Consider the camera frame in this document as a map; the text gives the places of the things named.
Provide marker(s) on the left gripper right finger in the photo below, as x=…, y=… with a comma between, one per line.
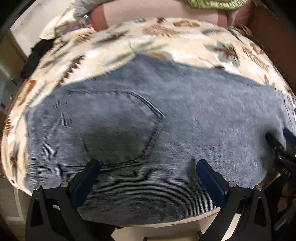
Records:
x=250, y=203

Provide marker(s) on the cream white pillow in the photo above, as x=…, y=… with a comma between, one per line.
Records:
x=65, y=23

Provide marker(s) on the black cloth on sofa edge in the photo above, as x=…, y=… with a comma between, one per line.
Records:
x=37, y=52

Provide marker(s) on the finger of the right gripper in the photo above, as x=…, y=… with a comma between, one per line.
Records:
x=276, y=146
x=290, y=137

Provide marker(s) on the pink sofa armrest cushion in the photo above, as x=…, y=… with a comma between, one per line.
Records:
x=115, y=12

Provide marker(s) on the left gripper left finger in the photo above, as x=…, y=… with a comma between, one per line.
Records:
x=53, y=214

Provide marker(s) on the grey quilted pillow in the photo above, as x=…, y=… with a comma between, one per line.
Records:
x=83, y=7

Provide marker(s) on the brown sofa backrest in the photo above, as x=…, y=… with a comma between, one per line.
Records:
x=272, y=26

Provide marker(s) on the green patterned quilt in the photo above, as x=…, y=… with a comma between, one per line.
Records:
x=216, y=4

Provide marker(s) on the blue denim jeans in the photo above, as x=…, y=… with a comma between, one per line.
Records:
x=148, y=122

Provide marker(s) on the leaf-patterned cream blanket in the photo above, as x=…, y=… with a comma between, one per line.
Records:
x=85, y=53

